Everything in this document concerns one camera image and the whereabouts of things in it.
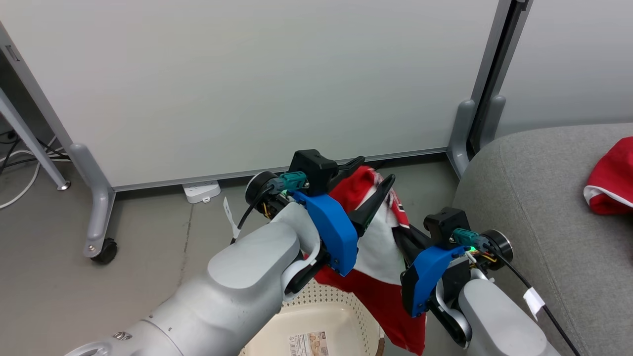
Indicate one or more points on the grey fabric sofa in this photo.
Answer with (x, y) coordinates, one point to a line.
(544, 207)

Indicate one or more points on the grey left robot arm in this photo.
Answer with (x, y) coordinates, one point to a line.
(232, 287)

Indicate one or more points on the white power strip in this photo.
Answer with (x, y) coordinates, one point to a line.
(202, 191)

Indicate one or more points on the teal left camera connector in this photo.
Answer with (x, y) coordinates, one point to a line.
(292, 181)

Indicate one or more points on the teal camera connector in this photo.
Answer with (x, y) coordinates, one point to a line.
(465, 238)
(292, 181)

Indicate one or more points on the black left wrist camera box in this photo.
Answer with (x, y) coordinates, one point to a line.
(314, 170)

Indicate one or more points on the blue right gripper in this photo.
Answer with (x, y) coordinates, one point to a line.
(425, 277)

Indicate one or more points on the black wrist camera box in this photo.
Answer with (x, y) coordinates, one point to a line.
(314, 170)
(447, 225)

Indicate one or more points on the plain red garment white trim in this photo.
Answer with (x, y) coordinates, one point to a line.
(610, 178)

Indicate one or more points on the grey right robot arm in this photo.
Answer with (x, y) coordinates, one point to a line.
(494, 321)

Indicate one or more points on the large white partition board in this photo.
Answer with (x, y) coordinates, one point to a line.
(247, 84)

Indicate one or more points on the white partition board dark edge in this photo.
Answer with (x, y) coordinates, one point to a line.
(573, 59)

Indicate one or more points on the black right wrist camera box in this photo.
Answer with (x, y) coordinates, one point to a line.
(447, 225)

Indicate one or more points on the grey partition foot with caster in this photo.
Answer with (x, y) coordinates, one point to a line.
(101, 212)

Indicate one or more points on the grey metal table leg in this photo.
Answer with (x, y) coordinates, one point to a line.
(29, 143)

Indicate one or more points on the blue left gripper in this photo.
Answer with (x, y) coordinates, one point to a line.
(334, 227)

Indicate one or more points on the beige plastic laundry basket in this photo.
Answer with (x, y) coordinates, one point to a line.
(316, 316)

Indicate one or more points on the red white printed jersey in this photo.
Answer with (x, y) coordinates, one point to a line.
(381, 277)

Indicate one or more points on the teal right camera connector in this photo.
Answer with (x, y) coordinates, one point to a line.
(465, 238)

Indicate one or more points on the paper label sticker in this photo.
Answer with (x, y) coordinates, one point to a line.
(309, 344)

